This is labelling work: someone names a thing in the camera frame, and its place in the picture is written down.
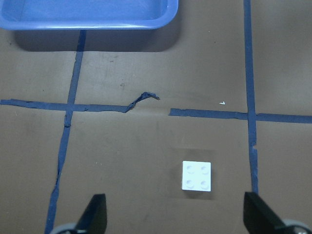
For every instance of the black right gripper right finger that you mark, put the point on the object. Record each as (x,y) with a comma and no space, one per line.
(259,218)

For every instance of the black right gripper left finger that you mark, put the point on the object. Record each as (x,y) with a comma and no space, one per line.
(94,218)

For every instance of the white block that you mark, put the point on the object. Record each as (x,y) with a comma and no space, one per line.
(196,176)

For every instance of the blue plastic tray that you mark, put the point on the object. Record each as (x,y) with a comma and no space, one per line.
(86,14)

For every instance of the brown paper table cover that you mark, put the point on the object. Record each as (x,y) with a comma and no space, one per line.
(195,62)

